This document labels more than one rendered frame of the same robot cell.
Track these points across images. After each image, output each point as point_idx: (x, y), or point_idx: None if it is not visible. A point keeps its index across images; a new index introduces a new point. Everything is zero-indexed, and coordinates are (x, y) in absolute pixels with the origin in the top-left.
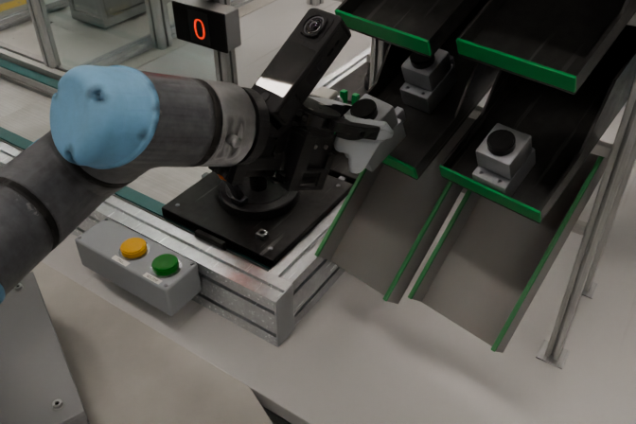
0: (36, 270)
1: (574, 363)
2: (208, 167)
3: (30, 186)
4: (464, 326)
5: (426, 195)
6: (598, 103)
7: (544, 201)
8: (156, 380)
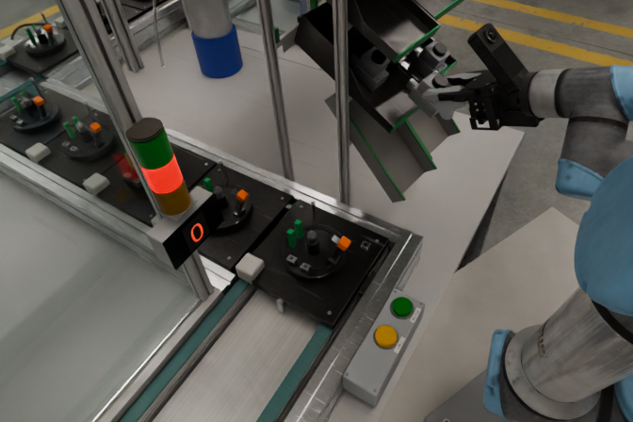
0: None
1: None
2: (536, 126)
3: None
4: (436, 146)
5: (381, 128)
6: None
7: (451, 56)
8: (462, 330)
